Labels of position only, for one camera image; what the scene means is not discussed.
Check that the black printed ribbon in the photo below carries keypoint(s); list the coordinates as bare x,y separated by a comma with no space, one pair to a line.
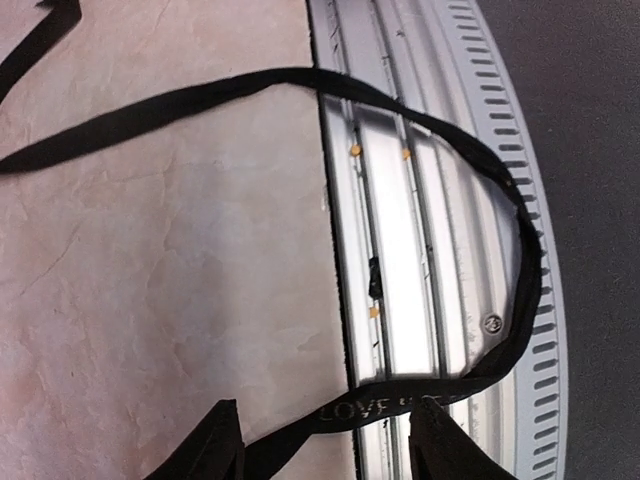
167,242

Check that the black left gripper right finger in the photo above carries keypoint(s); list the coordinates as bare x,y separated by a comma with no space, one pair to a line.
440,450

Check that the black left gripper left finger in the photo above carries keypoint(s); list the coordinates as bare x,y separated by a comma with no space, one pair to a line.
214,449

